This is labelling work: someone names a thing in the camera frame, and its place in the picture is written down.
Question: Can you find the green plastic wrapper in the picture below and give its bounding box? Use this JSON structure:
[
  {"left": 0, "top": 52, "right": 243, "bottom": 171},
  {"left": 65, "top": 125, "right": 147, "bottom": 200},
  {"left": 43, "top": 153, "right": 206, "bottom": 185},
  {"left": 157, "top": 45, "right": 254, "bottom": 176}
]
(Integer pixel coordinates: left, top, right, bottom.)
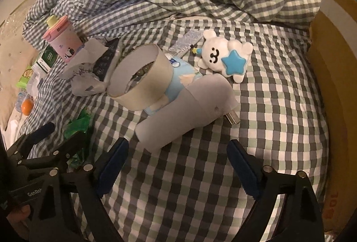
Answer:
[{"left": 64, "top": 108, "right": 93, "bottom": 169}]

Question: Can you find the dark tissue packet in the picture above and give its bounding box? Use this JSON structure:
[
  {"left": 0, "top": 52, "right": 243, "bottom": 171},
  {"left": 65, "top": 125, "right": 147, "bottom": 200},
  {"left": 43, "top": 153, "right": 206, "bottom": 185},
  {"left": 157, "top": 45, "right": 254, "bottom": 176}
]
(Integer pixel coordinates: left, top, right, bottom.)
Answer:
[{"left": 60, "top": 38, "right": 123, "bottom": 96}]

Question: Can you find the white tape roll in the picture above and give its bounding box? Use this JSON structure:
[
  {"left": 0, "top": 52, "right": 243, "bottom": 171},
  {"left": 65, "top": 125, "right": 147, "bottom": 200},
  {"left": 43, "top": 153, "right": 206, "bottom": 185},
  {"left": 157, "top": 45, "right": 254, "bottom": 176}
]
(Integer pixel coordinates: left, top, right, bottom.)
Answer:
[{"left": 106, "top": 43, "right": 173, "bottom": 111}]

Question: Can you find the blue floral tissue pack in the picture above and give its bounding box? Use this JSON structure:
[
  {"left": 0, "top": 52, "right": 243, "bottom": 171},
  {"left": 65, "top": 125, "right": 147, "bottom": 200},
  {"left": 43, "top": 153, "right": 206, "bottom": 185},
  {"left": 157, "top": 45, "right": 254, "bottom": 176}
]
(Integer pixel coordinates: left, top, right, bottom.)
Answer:
[{"left": 144, "top": 53, "right": 203, "bottom": 115}]

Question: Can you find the person's left hand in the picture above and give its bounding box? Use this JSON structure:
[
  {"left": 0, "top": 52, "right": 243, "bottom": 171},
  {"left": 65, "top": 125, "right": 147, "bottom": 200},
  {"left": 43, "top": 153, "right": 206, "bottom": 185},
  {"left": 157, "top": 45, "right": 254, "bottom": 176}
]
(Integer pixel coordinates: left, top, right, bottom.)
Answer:
[{"left": 7, "top": 205, "right": 31, "bottom": 236}]

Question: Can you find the orange round fruit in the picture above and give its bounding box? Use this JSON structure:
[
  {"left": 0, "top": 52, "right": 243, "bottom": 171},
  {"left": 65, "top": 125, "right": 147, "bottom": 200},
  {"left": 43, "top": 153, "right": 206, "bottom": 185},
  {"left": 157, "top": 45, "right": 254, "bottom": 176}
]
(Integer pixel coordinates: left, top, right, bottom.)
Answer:
[{"left": 21, "top": 98, "right": 34, "bottom": 116}]

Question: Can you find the small blue white case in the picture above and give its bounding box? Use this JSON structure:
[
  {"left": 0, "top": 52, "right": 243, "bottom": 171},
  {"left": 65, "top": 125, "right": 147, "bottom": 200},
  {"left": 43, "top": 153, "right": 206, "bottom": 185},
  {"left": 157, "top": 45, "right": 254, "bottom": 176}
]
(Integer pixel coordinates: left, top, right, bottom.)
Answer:
[{"left": 15, "top": 91, "right": 28, "bottom": 113}]

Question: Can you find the green snack packet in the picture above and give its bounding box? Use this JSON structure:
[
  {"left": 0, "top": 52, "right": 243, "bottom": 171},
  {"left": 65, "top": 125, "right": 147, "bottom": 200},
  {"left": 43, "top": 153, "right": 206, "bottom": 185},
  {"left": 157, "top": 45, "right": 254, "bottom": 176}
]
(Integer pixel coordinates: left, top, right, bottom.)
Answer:
[{"left": 16, "top": 66, "right": 33, "bottom": 89}]

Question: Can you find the clear plastic bag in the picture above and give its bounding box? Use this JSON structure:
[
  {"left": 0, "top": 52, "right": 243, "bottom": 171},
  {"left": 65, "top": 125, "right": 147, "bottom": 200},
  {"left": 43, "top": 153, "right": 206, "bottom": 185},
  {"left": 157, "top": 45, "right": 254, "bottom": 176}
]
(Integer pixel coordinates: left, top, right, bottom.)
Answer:
[{"left": 26, "top": 69, "right": 47, "bottom": 98}]

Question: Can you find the beige tufted headboard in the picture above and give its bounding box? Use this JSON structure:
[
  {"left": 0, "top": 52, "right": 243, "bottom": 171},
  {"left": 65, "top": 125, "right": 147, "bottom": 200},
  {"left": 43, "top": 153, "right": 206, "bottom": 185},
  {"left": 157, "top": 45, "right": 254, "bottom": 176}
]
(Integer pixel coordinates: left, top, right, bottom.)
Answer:
[{"left": 0, "top": 7, "right": 38, "bottom": 130}]

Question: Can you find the green white medicine box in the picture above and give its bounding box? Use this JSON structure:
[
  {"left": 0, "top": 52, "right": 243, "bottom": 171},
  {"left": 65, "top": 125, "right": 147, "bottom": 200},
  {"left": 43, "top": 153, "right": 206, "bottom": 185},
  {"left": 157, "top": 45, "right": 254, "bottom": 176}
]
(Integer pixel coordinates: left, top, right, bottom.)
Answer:
[{"left": 36, "top": 45, "right": 58, "bottom": 74}]

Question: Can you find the pink panda bottle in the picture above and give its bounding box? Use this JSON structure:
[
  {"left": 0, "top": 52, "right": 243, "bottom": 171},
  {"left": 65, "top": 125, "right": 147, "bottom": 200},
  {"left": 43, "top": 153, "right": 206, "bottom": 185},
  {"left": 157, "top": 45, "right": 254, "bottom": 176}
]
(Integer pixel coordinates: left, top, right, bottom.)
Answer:
[{"left": 42, "top": 15, "right": 83, "bottom": 63}]

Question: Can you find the clear foil sachet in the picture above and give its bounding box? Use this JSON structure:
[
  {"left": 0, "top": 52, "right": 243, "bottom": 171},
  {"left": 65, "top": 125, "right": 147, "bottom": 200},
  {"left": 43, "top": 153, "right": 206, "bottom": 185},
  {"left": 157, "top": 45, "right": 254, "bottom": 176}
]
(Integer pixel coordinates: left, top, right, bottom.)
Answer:
[{"left": 168, "top": 30, "right": 203, "bottom": 58}]

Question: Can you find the white bear star toy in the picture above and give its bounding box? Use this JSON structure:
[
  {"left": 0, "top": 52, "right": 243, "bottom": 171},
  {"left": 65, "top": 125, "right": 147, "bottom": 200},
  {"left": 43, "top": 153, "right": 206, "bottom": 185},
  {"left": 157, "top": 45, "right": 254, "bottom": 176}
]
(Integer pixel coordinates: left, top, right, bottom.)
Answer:
[{"left": 192, "top": 30, "right": 253, "bottom": 83}]

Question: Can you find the cardboard box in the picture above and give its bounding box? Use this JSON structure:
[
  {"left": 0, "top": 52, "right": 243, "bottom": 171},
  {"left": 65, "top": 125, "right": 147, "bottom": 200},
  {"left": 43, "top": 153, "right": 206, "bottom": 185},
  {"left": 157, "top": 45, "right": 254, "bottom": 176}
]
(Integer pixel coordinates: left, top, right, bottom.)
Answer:
[{"left": 307, "top": 0, "right": 356, "bottom": 234}]

